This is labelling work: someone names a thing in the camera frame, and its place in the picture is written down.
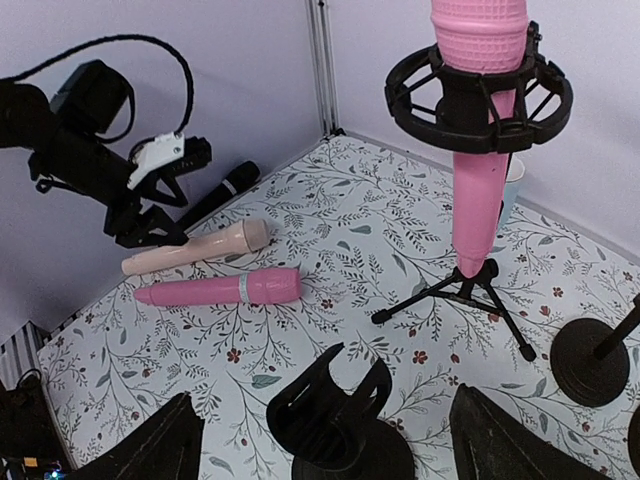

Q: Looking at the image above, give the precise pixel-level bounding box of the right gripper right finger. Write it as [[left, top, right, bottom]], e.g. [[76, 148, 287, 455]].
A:
[[449, 384, 607, 480]]

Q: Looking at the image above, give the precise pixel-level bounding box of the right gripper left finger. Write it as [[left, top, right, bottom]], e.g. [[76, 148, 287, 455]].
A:
[[67, 392, 205, 480]]

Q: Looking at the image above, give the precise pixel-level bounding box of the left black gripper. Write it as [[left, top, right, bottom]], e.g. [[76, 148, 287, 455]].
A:
[[103, 167, 188, 248]]

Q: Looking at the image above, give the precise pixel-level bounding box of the beige microphone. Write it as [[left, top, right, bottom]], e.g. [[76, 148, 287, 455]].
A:
[[121, 219, 270, 275]]

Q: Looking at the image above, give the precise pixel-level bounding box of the black microphone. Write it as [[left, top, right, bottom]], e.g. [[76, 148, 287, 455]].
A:
[[177, 160, 261, 230]]

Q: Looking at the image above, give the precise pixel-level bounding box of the short pink microphone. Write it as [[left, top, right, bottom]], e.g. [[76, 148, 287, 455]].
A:
[[134, 268, 302, 307]]

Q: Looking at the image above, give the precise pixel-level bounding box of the round stand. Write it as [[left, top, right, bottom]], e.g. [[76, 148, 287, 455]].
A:
[[266, 343, 416, 480], [549, 298, 639, 408]]

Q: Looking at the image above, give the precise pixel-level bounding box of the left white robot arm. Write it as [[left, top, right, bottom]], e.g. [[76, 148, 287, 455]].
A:
[[1, 60, 187, 248]]

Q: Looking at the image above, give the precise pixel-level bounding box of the tall pink microphone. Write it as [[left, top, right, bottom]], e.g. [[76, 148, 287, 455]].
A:
[[431, 1, 528, 278]]

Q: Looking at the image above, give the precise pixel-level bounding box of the floral table mat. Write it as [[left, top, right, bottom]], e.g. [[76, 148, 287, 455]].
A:
[[39, 136, 639, 479]]

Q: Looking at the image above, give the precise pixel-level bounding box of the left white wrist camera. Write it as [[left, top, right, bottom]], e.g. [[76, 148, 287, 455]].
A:
[[127, 133, 212, 190]]

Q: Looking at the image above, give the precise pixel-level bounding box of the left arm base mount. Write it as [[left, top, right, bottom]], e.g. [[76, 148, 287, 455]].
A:
[[1, 369, 71, 479]]

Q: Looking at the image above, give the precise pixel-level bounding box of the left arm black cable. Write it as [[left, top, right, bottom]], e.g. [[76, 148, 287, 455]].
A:
[[0, 33, 195, 146]]

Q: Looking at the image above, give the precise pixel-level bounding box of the left aluminium frame post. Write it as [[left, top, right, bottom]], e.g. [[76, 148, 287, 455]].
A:
[[304, 0, 344, 138]]

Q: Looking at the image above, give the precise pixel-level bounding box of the black tripod shock-mount stand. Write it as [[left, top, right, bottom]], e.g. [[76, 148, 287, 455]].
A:
[[371, 19, 573, 362]]

